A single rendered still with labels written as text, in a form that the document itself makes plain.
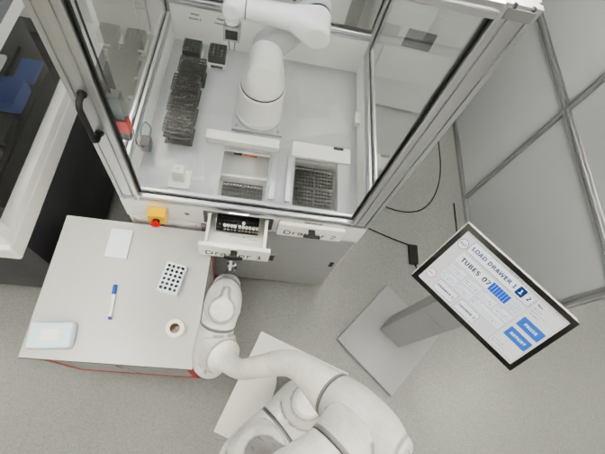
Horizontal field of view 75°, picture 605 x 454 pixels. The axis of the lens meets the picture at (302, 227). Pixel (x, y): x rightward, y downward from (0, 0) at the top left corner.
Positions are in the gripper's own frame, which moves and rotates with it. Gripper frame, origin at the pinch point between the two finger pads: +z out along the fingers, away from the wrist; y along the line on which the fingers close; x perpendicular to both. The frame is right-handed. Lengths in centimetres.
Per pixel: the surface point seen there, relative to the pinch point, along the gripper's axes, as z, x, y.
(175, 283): 14.2, 22.1, -13.7
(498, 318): -11, -103, -5
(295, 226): 19.1, -24.0, 15.2
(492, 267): -9, -97, 15
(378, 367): 67, -92, -72
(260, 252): 11.6, -10.5, 4.0
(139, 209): 24.9, 41.2, 12.8
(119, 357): 0, 37, -40
